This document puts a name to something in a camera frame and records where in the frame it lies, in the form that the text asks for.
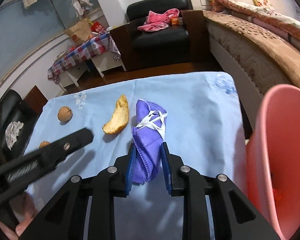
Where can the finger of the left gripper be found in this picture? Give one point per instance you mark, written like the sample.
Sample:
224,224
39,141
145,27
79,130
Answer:
58,151

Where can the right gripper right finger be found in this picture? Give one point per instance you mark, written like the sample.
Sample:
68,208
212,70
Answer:
166,166

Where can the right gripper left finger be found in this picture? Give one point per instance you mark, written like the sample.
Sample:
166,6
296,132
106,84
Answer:
131,156

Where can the purple face mask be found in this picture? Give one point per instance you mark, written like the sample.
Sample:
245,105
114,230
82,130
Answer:
148,135

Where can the yellow fruit peel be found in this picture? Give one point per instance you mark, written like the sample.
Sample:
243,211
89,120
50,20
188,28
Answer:
119,118

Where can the pink plastic trash bucket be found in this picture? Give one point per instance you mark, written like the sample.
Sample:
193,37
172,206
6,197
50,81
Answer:
273,160

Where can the person left hand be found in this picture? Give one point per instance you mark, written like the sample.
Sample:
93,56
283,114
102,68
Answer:
16,215

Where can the brown round fruit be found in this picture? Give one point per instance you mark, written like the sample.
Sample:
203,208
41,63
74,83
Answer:
64,114
44,143

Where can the white cloth on sofa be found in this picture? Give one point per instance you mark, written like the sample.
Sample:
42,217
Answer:
12,132

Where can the dark wooden side cabinet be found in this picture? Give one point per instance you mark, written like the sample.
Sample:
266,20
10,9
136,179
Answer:
36,100

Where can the black leather sofa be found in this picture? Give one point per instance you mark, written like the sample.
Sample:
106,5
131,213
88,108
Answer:
18,120

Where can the black leather armchair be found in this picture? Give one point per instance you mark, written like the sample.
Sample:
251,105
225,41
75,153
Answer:
161,32

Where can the checkered cloth side table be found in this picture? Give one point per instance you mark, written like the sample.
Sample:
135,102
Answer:
100,50

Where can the brown paper shopping bag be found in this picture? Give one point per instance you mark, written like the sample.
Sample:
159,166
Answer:
80,32

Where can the pink clothing on armchair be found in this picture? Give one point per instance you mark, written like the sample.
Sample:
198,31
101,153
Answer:
156,22

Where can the orange box on armchair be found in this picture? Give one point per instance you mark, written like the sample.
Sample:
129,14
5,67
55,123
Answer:
177,21

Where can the bed with brown blanket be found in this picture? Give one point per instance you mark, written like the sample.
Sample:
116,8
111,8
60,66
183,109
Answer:
256,58

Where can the red gift bag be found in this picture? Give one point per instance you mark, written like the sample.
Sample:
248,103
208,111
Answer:
98,28

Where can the hanging clothes on rack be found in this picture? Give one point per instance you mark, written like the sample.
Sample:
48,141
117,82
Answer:
81,6

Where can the yellow floral pillow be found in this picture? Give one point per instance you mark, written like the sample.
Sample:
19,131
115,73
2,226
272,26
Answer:
262,3

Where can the orange polka dot quilt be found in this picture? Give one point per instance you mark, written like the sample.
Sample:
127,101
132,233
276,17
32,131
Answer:
267,15

